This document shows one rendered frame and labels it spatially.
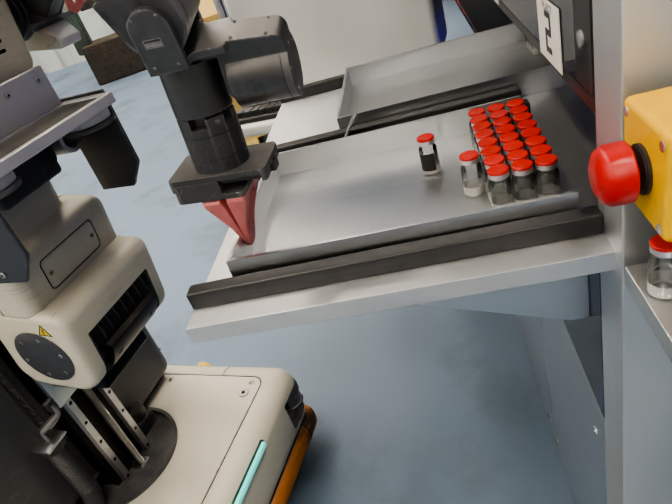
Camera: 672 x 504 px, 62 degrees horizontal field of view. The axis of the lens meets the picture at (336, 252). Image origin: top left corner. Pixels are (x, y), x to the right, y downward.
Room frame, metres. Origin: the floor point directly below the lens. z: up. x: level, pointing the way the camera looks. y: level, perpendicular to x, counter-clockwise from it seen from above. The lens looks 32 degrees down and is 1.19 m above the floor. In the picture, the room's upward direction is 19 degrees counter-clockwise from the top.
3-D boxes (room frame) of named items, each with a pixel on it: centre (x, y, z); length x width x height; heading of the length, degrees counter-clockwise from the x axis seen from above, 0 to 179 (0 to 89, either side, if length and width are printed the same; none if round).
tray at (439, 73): (0.88, -0.26, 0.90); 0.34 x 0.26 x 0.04; 76
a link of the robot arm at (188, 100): (0.54, 0.07, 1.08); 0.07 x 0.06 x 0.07; 76
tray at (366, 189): (0.58, -0.09, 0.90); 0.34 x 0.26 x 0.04; 75
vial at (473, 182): (0.52, -0.16, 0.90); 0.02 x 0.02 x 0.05
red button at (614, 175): (0.29, -0.19, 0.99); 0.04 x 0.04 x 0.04; 76
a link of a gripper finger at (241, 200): (0.55, 0.09, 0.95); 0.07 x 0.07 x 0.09; 74
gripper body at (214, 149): (0.55, 0.08, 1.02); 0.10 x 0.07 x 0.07; 74
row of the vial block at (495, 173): (0.55, -0.19, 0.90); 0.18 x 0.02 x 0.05; 165
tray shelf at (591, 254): (0.73, -0.15, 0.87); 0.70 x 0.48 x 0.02; 166
